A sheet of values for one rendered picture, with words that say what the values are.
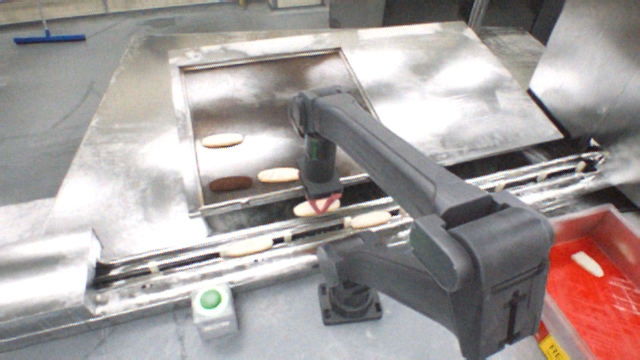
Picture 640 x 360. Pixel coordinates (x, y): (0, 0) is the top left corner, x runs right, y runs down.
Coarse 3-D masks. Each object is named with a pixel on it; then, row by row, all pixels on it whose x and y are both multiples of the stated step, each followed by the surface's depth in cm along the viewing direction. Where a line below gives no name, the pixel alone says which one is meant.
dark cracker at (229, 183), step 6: (216, 180) 89; (222, 180) 88; (228, 180) 89; (234, 180) 89; (240, 180) 89; (246, 180) 89; (252, 180) 90; (210, 186) 88; (216, 186) 88; (222, 186) 88; (228, 186) 88; (234, 186) 88; (240, 186) 88; (246, 186) 89
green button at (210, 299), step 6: (210, 288) 69; (204, 294) 68; (210, 294) 68; (216, 294) 68; (204, 300) 68; (210, 300) 68; (216, 300) 68; (222, 300) 69; (204, 306) 67; (210, 306) 67; (216, 306) 67
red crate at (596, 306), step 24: (576, 240) 91; (552, 264) 85; (576, 264) 86; (600, 264) 86; (552, 288) 81; (576, 288) 81; (600, 288) 81; (624, 288) 81; (576, 312) 77; (600, 312) 77; (624, 312) 77; (600, 336) 73; (624, 336) 74
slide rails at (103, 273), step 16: (576, 160) 108; (512, 176) 102; (528, 176) 102; (560, 176) 103; (384, 208) 92; (304, 224) 88; (320, 224) 88; (336, 224) 88; (240, 240) 84; (304, 240) 85; (160, 256) 80; (176, 256) 80; (192, 256) 81; (96, 272) 77; (112, 272) 77; (128, 272) 77; (160, 272) 77; (176, 272) 78; (96, 288) 74
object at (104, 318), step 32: (544, 192) 96; (576, 192) 97; (608, 192) 102; (256, 256) 80; (288, 256) 80; (128, 288) 73; (160, 288) 74; (192, 288) 74; (256, 288) 78; (96, 320) 69; (128, 320) 72; (0, 352) 66
